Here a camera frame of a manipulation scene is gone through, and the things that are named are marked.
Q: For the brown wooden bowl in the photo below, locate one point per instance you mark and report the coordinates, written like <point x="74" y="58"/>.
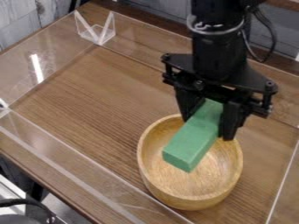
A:
<point x="188" y="190"/>

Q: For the green rectangular block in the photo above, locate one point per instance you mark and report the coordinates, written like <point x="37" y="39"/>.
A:
<point x="194" y="138"/>

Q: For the clear acrylic corner bracket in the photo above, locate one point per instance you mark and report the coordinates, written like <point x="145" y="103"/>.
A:
<point x="100" y="34"/>

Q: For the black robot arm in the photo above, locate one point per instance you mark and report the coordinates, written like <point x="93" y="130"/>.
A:
<point x="217" y="10"/>

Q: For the clear acrylic tray wall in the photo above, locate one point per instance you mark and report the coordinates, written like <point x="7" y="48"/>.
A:
<point x="77" y="103"/>

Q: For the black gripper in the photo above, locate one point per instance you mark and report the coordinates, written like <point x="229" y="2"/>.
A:
<point x="216" y="73"/>

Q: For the black metal mount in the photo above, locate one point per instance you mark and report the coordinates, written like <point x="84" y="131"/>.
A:
<point x="67" y="215"/>

